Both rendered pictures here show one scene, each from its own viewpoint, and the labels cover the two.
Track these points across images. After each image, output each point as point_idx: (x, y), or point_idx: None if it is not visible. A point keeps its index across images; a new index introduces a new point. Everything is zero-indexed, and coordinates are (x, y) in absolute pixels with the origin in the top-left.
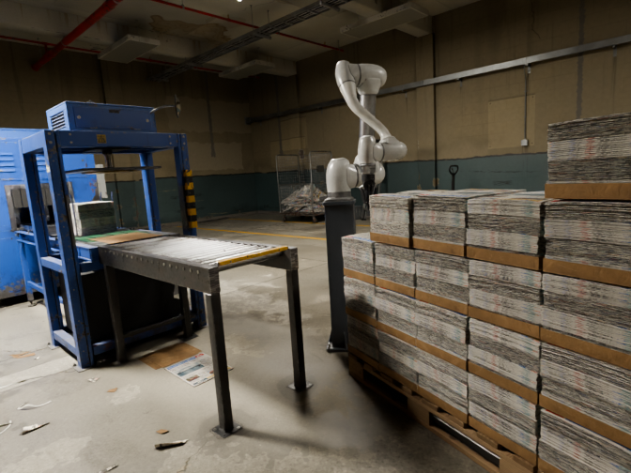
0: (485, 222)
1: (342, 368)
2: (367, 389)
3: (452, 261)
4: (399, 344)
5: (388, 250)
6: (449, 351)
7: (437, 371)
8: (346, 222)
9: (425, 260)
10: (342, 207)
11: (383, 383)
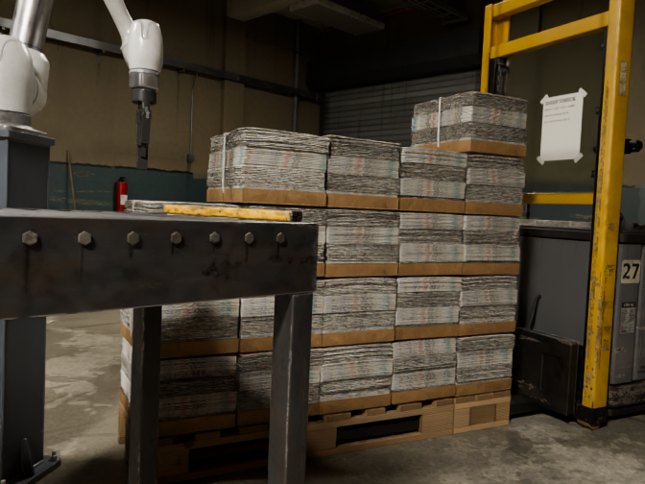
0: (420, 172)
1: None
2: (209, 479)
3: (381, 217)
4: None
5: None
6: (371, 328)
7: (355, 362)
8: (39, 184)
9: (345, 221)
10: (35, 150)
11: (198, 464)
